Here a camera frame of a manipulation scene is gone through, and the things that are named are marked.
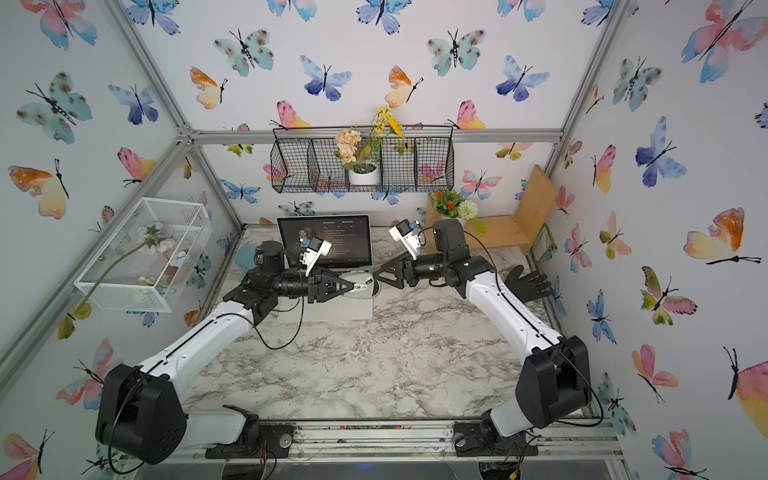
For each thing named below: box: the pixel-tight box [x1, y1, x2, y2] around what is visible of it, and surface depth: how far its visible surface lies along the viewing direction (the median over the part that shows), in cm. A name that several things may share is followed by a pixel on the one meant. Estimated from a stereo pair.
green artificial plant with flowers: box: [430, 189, 488, 236], surface depth 98 cm
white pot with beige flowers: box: [335, 129, 379, 186], surface depth 88 cm
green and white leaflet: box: [530, 223, 557, 265], surface depth 112 cm
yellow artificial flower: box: [374, 105, 405, 139], surface depth 84 cm
